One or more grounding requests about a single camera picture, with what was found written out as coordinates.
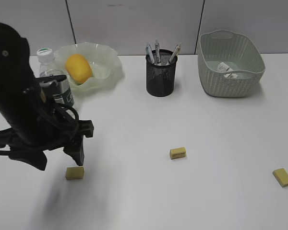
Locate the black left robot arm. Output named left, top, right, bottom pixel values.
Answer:
left=0, top=23, right=94, bottom=171

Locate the yellow eraser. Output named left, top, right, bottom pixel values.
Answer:
left=169, top=147, right=186, bottom=160
left=65, top=166, right=84, bottom=180
left=273, top=168, right=288, bottom=187

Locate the pale green woven basket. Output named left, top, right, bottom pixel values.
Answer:
left=198, top=30, right=265, bottom=98

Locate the white waste paper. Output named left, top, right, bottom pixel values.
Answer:
left=216, top=62, right=238, bottom=79

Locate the translucent green wavy plate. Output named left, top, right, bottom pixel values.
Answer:
left=54, top=42, right=124, bottom=98

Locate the yellow mango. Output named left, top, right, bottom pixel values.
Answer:
left=65, top=54, right=93, bottom=84

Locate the blue and white pen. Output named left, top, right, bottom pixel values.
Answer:
left=145, top=43, right=155, bottom=64

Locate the grey and white pen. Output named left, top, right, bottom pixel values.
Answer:
left=155, top=39, right=161, bottom=66

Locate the black mesh pen holder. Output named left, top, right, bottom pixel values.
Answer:
left=145, top=49, right=178, bottom=97

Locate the clear water bottle green label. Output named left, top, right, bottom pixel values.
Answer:
left=36, top=47, right=74, bottom=107

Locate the beige and white pen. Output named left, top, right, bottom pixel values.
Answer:
left=167, top=43, right=181, bottom=65

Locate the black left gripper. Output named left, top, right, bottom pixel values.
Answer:
left=0, top=91, right=94, bottom=171

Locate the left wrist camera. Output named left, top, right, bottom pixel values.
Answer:
left=36, top=75, right=67, bottom=95

